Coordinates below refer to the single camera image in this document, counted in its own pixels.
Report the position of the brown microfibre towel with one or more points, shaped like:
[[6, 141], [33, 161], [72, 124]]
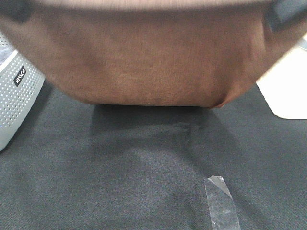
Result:
[[148, 52]]

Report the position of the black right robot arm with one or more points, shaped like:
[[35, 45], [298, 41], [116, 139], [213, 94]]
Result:
[[282, 13]]

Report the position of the black table cloth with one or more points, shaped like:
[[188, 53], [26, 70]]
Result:
[[73, 166]]

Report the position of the clear tape strip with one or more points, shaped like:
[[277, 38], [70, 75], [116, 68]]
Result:
[[221, 206]]

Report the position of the white plastic storage bin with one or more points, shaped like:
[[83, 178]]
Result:
[[284, 85]]

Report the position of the grey perforated laundry basket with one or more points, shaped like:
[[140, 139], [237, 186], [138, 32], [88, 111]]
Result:
[[20, 84]]

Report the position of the dark cloth in basket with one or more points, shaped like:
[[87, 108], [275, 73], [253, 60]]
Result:
[[5, 52]]

